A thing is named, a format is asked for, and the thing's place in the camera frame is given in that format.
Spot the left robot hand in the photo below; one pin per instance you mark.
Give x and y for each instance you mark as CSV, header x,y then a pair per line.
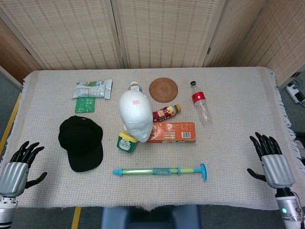
x,y
14,171

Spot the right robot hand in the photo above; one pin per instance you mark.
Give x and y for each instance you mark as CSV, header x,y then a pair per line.
x,y
276,167

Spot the black baseball cap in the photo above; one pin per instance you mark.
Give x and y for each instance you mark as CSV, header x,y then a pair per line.
x,y
81,143

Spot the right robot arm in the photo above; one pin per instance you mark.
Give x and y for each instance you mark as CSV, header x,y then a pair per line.
x,y
289,210

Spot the white foam mannequin head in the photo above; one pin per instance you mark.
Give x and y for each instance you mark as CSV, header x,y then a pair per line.
x,y
137,114

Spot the woven beige tablecloth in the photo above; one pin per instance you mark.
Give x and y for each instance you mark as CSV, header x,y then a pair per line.
x,y
214,155

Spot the white power strip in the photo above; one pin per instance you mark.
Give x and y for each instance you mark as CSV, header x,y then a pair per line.
x,y
295,91

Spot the green flat sachet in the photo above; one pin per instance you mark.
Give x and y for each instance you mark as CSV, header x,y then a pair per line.
x,y
85,105

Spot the clear bottle with red label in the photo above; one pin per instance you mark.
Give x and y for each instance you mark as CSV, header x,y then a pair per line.
x,y
201,102

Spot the orange rectangular box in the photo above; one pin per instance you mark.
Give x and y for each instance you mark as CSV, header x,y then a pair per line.
x,y
174,133

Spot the silver green snack package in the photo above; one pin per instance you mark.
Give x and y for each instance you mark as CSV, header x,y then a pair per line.
x,y
93,89

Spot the green jar with yellow lid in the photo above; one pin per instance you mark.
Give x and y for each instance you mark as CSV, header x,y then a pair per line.
x,y
126,143

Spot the blue green toy water pump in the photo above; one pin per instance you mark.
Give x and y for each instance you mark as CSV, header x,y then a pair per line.
x,y
157,171

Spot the brown drink bottle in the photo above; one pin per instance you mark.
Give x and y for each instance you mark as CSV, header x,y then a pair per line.
x,y
165,113

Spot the blue chair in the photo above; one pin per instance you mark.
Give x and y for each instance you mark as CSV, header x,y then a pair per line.
x,y
150,217

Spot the round woven rattan coaster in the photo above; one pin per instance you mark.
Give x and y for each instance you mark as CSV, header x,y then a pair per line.
x,y
163,90

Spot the white-capped bottle with blue label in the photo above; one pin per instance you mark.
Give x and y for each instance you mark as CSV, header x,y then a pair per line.
x,y
135,87

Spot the woven folding screen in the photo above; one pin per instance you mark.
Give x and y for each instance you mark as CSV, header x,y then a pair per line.
x,y
152,33

